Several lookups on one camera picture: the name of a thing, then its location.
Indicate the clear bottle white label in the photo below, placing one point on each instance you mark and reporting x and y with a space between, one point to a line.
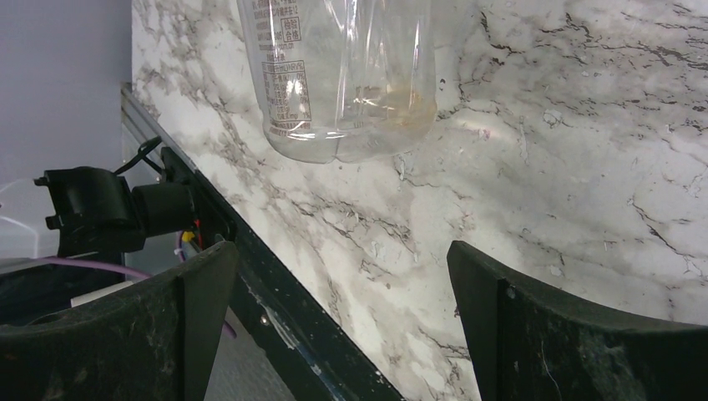
341 80

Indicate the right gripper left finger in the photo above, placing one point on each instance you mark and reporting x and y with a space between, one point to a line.
154 340

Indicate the aluminium frame rail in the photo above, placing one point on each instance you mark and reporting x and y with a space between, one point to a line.
146 144

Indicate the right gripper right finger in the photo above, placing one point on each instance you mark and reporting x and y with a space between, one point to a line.
531 341

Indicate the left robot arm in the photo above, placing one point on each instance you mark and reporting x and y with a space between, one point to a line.
64 235

